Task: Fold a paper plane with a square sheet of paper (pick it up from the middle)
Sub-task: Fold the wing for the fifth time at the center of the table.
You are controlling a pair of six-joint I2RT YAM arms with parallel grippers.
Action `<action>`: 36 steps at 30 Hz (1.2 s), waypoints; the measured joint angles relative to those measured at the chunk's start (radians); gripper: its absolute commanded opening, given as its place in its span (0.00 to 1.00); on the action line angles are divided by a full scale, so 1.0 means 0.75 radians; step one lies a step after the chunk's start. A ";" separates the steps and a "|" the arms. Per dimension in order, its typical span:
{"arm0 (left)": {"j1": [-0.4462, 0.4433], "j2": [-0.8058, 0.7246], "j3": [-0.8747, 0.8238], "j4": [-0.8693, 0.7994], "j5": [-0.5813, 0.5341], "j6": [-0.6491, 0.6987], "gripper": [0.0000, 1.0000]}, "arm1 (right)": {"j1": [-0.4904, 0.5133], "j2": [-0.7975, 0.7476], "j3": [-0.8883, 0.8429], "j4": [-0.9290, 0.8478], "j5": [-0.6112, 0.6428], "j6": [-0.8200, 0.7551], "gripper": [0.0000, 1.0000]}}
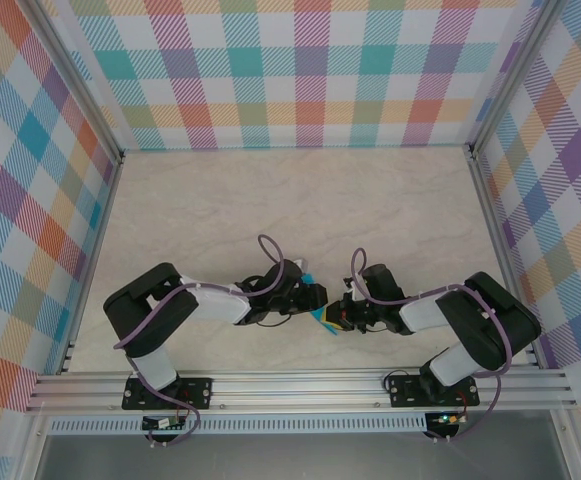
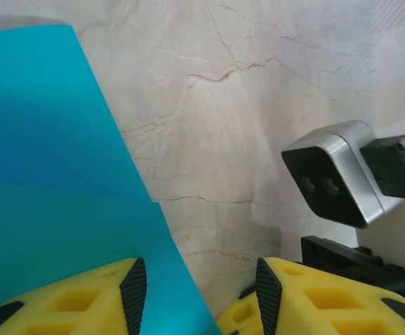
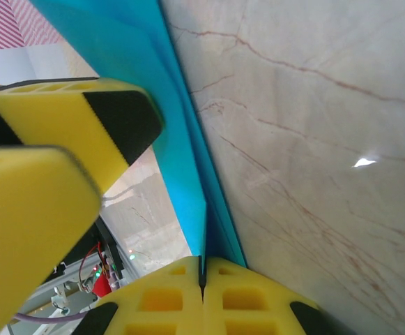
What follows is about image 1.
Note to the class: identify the blue paper sheet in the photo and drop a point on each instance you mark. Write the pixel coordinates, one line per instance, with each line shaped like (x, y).
(331, 328)

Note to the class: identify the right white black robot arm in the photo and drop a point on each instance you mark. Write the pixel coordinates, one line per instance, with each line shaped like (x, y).
(420, 315)

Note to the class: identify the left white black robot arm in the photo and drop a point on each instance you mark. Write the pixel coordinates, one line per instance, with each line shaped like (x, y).
(220, 305)

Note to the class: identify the circuit board with green light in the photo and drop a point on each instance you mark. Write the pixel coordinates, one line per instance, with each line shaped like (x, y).
(447, 419)

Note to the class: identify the small black circuit board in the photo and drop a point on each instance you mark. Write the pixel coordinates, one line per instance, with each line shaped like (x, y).
(162, 424)

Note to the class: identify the aluminium mounting rail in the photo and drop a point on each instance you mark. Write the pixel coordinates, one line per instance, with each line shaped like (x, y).
(295, 390)

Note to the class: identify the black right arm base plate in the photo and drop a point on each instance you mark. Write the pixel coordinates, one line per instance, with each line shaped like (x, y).
(405, 392)

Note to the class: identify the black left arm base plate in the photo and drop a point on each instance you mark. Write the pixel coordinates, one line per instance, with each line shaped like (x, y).
(197, 392)

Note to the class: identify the aluminium side rail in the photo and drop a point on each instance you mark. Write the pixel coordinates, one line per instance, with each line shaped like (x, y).
(501, 250)
(95, 250)

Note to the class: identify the aluminium frame post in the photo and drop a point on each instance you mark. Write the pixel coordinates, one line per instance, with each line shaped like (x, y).
(77, 82)
(515, 75)

